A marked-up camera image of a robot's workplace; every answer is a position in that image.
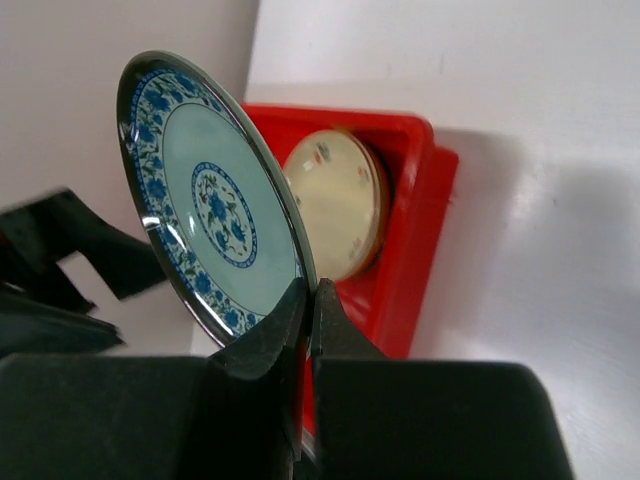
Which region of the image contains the red plastic bin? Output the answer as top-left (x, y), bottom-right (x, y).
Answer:
top-left (239, 102), bottom-right (460, 431)

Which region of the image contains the cream plate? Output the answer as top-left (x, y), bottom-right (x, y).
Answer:
top-left (284, 129), bottom-right (392, 281)

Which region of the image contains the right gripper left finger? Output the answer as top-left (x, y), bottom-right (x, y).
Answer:
top-left (1, 278), bottom-right (306, 479)

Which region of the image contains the blue floral plate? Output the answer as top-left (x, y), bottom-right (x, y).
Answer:
top-left (117, 49), bottom-right (319, 461)

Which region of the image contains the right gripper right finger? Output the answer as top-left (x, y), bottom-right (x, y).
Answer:
top-left (311, 279), bottom-right (573, 479)

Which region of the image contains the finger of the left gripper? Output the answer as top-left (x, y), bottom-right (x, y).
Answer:
top-left (0, 186), bottom-right (169, 351)

